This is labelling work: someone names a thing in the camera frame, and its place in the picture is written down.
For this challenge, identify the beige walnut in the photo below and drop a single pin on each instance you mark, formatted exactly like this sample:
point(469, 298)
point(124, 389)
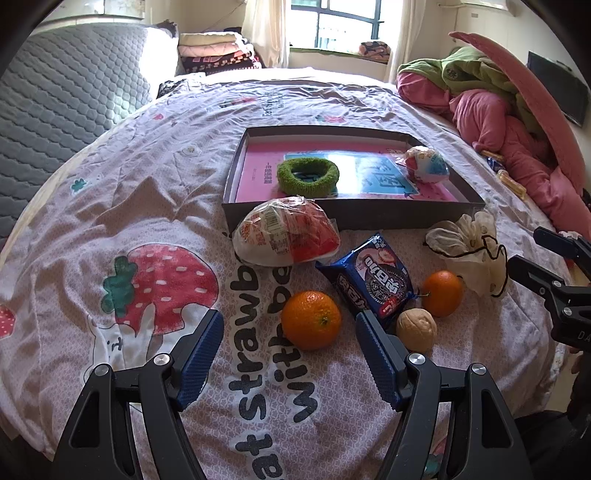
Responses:
point(415, 330)

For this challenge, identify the green garment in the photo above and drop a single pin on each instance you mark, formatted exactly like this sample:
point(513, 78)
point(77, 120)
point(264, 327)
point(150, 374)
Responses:
point(466, 69)

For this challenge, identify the patterned cloth bundle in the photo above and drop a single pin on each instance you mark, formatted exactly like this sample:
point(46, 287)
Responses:
point(375, 50)

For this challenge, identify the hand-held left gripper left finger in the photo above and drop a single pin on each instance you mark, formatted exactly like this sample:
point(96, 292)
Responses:
point(201, 355)

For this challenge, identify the shallow brown cardboard box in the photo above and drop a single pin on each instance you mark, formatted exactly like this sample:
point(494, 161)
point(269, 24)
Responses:
point(369, 219)

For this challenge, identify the black flat screen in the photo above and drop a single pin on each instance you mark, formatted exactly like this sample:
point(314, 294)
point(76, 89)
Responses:
point(558, 87)

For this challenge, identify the orange fruit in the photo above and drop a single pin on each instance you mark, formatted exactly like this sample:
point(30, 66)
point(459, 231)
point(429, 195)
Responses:
point(310, 320)
point(442, 293)

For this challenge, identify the grey quilted mattress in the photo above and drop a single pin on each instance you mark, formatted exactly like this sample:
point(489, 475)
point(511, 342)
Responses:
point(60, 92)

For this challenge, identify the red white snack bag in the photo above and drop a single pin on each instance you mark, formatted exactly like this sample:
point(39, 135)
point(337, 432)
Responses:
point(277, 230)

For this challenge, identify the pink quilted mat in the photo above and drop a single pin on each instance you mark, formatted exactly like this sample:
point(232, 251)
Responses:
point(531, 97)

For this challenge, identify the yellow snack packet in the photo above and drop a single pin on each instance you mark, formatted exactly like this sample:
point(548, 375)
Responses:
point(512, 184)
point(491, 155)

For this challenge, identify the stack of folded blankets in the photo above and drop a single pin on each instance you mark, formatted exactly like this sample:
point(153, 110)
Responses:
point(217, 53)

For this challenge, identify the small blue snack packet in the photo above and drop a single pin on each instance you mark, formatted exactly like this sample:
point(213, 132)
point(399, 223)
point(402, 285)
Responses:
point(493, 164)

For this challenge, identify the dark patterned cloth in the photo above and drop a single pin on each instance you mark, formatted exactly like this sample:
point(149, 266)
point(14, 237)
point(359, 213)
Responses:
point(180, 86)

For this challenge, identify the blue cookie packet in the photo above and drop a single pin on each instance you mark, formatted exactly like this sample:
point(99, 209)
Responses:
point(369, 272)

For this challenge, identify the strawberry printed bedsheet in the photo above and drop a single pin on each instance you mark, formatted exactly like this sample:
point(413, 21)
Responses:
point(138, 207)

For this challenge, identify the cream curtain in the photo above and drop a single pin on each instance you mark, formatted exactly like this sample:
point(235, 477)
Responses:
point(265, 27)
point(420, 32)

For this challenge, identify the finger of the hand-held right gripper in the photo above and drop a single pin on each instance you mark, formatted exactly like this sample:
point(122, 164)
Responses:
point(535, 274)
point(561, 242)

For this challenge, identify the wrapped round snack ball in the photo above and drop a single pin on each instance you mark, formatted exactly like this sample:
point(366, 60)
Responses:
point(425, 166)

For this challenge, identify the cream fabric scrunchie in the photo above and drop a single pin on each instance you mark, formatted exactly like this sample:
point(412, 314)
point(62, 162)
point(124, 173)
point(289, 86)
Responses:
point(471, 267)

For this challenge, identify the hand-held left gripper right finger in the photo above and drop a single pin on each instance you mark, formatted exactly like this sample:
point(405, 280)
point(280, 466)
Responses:
point(376, 355)

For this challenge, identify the green fuzzy scrunchie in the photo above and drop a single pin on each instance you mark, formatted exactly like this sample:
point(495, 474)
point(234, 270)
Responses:
point(286, 177)

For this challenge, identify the window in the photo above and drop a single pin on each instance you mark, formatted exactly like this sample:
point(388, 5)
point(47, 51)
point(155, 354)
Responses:
point(351, 23)

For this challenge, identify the pink book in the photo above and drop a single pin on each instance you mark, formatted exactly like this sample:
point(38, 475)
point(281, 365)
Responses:
point(263, 161)

